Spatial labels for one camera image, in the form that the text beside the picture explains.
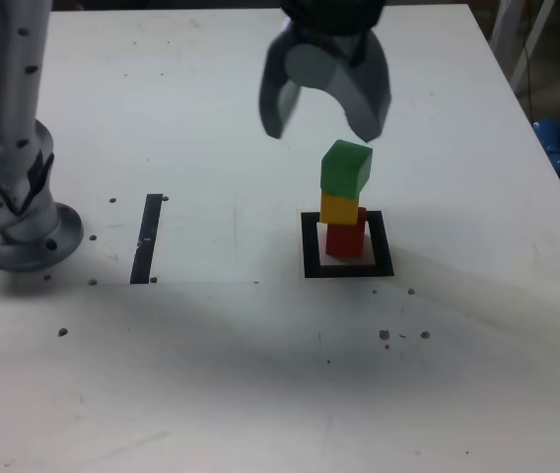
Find black tape square outline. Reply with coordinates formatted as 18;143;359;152
300;210;395;280

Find white metal frame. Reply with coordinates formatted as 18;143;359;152
489;0;560;95

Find red cube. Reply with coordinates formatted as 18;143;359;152
324;206;368;258

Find green cube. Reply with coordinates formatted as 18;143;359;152
319;139;375;201

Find blue round object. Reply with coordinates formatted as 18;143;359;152
531;117;560;173

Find black tape strip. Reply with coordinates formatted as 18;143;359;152
129;193;165;286

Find yellow cube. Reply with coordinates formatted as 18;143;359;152
318;190;360;226

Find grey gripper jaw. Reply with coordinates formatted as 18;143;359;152
283;32;393;145
258;29;306;141

